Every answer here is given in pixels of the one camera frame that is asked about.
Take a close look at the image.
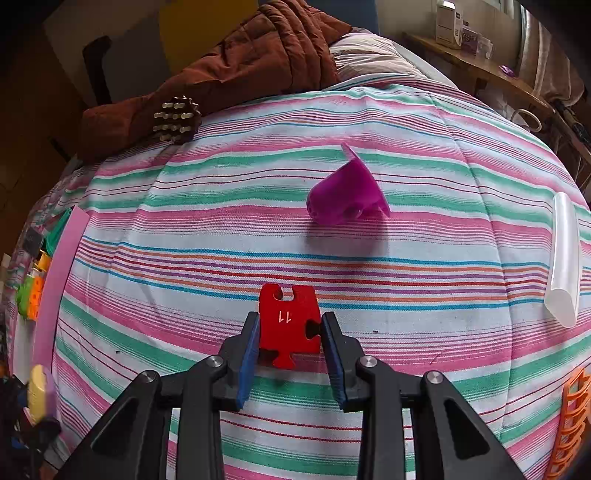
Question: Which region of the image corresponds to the pink box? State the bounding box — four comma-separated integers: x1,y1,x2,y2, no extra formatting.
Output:
9,205,88,462

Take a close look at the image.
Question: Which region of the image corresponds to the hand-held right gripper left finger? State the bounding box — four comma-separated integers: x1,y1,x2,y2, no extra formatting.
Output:
55,311,262,480

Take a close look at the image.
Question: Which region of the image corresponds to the orange plastic block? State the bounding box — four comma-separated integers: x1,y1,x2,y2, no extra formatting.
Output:
28,274,47,321

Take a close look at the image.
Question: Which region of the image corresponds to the red puzzle piece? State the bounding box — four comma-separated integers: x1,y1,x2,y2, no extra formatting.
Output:
257,283,322,370

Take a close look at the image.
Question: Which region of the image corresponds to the beige patterned curtain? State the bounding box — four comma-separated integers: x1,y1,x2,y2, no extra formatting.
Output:
522,0,587,102

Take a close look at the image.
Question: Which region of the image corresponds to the purple box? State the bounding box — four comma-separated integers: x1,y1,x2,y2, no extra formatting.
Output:
460,25,481,54

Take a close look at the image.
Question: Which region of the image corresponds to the translucent plastic tube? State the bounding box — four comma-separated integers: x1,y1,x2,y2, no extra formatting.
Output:
543,191,581,328

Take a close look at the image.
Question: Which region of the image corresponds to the orange plastic rack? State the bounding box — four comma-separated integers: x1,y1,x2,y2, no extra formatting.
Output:
542,367,591,480

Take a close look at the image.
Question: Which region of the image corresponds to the white pillow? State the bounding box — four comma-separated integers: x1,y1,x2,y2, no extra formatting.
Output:
328,30,458,90

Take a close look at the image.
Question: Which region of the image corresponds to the white carton box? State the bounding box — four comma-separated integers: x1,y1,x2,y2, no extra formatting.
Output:
435,0,464,49

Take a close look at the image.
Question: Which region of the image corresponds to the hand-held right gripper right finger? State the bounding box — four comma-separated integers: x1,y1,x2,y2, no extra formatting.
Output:
321,311,527,480

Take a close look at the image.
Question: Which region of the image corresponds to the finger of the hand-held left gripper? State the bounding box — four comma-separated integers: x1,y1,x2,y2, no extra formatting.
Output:
28,415,63,462

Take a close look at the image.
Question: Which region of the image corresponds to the yellow headboard panel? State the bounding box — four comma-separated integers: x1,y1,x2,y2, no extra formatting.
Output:
159,0,273,75

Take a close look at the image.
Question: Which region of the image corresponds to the wooden desk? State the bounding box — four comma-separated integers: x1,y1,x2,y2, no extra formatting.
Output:
402,31,555,121

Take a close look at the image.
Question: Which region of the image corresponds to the striped bedsheet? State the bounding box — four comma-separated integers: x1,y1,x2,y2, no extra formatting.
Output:
9,78,591,480

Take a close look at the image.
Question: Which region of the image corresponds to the yellow perforated egg toy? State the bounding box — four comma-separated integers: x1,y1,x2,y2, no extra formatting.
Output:
28,364,49,423

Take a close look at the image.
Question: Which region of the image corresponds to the brown spiked massage ball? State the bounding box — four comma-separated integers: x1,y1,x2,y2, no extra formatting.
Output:
151,95,203,146

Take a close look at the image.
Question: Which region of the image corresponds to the brown quilt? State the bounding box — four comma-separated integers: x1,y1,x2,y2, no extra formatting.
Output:
76,0,354,162

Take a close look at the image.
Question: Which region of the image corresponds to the white cable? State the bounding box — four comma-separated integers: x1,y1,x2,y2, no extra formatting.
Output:
510,108,543,132

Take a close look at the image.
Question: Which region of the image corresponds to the green round plastic toy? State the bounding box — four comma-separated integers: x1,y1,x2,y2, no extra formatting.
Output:
16,284,33,319

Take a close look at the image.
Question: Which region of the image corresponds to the purple plastic funnel toy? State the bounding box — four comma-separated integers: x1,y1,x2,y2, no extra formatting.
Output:
307,142,392,226

